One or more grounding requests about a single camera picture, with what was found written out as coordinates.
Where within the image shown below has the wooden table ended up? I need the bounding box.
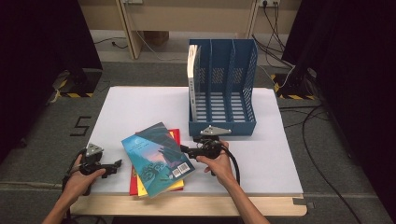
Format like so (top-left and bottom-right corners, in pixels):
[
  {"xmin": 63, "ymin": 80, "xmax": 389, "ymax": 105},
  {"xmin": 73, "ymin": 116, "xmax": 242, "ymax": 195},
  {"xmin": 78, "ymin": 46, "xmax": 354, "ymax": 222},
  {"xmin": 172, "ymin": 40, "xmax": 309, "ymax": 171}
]
[{"xmin": 70, "ymin": 192, "xmax": 308, "ymax": 217}]

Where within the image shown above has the yellow book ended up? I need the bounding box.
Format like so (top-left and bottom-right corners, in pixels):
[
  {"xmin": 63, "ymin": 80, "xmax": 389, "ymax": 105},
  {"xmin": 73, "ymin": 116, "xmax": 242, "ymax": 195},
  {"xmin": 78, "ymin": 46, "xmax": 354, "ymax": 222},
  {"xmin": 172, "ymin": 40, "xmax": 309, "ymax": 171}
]
[{"xmin": 135, "ymin": 130, "xmax": 185, "ymax": 198}]

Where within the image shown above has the white floor cable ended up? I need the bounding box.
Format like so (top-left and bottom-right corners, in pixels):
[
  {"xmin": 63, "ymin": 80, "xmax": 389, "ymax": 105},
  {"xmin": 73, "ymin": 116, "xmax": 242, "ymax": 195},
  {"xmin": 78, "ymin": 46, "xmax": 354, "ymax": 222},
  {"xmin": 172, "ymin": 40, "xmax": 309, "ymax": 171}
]
[{"xmin": 134, "ymin": 30, "xmax": 189, "ymax": 63}]

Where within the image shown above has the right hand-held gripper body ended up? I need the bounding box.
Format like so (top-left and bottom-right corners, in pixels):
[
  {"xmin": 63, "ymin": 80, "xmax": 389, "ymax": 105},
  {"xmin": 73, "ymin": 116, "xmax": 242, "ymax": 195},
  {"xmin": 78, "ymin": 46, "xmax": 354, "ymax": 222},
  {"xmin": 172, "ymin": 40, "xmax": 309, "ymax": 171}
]
[{"xmin": 191, "ymin": 125, "xmax": 233, "ymax": 161}]

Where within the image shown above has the long black floor cable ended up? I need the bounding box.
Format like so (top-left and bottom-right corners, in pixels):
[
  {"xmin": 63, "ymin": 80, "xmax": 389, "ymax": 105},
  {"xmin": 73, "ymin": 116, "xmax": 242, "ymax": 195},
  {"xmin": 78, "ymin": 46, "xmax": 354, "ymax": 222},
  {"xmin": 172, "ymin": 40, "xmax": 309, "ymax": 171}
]
[{"xmin": 277, "ymin": 104, "xmax": 364, "ymax": 224}]

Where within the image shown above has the white wall socket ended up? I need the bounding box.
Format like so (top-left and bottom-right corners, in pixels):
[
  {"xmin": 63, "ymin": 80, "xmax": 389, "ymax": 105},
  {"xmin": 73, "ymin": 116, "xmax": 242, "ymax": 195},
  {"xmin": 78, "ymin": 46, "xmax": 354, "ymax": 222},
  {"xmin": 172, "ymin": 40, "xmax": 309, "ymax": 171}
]
[{"xmin": 258, "ymin": 0, "xmax": 281, "ymax": 8}]

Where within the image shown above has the beige desk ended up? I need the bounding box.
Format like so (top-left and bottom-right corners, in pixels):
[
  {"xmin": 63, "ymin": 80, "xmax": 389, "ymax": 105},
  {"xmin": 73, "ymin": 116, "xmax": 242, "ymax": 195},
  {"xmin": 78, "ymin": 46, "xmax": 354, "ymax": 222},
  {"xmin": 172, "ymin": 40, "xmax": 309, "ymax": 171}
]
[{"xmin": 78, "ymin": 0, "xmax": 303, "ymax": 61}]

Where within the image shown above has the white table sheet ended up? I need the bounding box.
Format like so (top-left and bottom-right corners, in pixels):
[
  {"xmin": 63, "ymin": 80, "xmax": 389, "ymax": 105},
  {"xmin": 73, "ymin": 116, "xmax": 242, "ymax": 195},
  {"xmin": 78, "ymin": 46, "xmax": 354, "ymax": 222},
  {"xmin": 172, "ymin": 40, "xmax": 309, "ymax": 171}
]
[{"xmin": 81, "ymin": 85, "xmax": 304, "ymax": 196}]

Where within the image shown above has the thick black gripper cable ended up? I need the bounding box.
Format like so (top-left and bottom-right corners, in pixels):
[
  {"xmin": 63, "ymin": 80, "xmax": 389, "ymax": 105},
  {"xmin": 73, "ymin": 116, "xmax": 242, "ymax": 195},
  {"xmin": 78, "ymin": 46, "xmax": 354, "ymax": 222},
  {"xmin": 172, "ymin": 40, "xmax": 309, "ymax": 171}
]
[{"xmin": 219, "ymin": 144, "xmax": 242, "ymax": 187}]

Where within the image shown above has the person's left hand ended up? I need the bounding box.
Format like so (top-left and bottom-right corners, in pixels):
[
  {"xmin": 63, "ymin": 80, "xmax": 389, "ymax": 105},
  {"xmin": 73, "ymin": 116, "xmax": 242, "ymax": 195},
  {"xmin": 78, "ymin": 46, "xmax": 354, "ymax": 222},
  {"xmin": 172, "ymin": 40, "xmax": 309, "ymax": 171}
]
[{"xmin": 61, "ymin": 153, "xmax": 107, "ymax": 203}]

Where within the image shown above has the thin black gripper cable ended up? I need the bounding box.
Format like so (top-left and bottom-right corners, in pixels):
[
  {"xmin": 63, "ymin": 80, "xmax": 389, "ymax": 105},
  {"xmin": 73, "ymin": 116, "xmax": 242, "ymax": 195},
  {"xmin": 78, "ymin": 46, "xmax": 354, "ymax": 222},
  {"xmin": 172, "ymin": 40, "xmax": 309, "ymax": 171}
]
[{"xmin": 61, "ymin": 148, "xmax": 89, "ymax": 198}]

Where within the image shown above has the short black floor cable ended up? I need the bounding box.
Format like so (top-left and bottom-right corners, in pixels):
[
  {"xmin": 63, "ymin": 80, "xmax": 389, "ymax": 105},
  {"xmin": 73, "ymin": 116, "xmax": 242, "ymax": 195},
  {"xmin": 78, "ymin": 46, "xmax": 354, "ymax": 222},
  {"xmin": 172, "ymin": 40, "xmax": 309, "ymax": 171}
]
[{"xmin": 92, "ymin": 36, "xmax": 130, "ymax": 50}]

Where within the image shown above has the black curtain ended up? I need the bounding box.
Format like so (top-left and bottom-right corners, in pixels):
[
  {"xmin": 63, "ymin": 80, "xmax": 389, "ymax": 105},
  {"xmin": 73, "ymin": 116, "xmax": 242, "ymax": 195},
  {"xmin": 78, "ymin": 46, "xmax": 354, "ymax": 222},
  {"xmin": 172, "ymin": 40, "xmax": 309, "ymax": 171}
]
[
  {"xmin": 0, "ymin": 0, "xmax": 104, "ymax": 164},
  {"xmin": 280, "ymin": 0, "xmax": 396, "ymax": 216}
]

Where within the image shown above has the red book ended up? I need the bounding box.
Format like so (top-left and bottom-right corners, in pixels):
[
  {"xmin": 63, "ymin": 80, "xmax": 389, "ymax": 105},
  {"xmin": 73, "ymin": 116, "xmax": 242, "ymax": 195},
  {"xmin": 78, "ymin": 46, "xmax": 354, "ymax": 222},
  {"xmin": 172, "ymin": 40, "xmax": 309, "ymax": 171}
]
[{"xmin": 129, "ymin": 128, "xmax": 182, "ymax": 197}]

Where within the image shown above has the white book with picture grid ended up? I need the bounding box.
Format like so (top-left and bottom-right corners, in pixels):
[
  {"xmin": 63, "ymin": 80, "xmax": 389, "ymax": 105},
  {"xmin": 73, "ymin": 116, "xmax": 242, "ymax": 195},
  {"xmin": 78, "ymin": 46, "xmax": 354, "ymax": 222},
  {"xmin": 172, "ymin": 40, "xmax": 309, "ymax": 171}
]
[{"xmin": 186, "ymin": 44, "xmax": 203, "ymax": 123}]

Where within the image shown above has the stand base with striped tape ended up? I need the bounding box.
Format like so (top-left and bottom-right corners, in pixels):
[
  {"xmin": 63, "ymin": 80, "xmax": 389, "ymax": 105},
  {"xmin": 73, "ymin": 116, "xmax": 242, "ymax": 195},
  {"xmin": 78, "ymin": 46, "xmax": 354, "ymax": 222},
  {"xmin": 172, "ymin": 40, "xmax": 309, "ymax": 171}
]
[
  {"xmin": 270, "ymin": 66, "xmax": 319, "ymax": 102},
  {"xmin": 51, "ymin": 68, "xmax": 104, "ymax": 99}
]

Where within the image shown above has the brown cardboard box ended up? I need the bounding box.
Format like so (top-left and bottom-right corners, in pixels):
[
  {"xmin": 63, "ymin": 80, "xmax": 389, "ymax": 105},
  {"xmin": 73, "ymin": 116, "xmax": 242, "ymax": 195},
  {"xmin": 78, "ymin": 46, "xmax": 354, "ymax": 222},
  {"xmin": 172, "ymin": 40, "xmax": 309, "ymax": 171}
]
[{"xmin": 143, "ymin": 30, "xmax": 171, "ymax": 47}]

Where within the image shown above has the person's right hand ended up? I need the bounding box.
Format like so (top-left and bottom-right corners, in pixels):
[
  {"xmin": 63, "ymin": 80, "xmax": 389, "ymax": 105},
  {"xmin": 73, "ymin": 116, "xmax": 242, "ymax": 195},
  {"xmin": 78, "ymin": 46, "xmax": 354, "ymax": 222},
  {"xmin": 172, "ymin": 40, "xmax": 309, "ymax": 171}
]
[{"xmin": 195, "ymin": 139, "xmax": 238, "ymax": 189}]

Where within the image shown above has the blue file rack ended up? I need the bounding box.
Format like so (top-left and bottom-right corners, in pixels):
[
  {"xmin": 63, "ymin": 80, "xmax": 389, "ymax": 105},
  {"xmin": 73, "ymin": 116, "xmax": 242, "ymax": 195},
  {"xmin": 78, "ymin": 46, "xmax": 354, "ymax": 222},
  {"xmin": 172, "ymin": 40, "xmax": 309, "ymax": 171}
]
[{"xmin": 187, "ymin": 38, "xmax": 259, "ymax": 137}]

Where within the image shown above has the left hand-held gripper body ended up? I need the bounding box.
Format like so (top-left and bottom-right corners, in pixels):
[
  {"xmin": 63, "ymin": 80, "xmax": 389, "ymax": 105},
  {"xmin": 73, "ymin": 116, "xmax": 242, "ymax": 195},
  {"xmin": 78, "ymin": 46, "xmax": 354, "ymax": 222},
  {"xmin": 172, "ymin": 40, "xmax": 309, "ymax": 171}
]
[{"xmin": 78, "ymin": 143, "xmax": 110, "ymax": 198}]

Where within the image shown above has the bundle of black wall cables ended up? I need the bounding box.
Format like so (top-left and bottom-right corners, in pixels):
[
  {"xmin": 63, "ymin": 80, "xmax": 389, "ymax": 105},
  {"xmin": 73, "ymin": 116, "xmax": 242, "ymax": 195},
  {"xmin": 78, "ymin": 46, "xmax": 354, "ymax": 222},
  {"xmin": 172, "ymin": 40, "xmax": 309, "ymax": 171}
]
[{"xmin": 251, "ymin": 0, "xmax": 296, "ymax": 69}]

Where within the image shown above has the teal blue book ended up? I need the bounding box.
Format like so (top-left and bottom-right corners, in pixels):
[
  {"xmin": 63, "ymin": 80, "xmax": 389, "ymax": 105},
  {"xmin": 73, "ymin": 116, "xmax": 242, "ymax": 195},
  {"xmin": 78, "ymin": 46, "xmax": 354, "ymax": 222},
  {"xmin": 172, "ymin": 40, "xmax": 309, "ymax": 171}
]
[{"xmin": 120, "ymin": 121, "xmax": 197, "ymax": 200}]

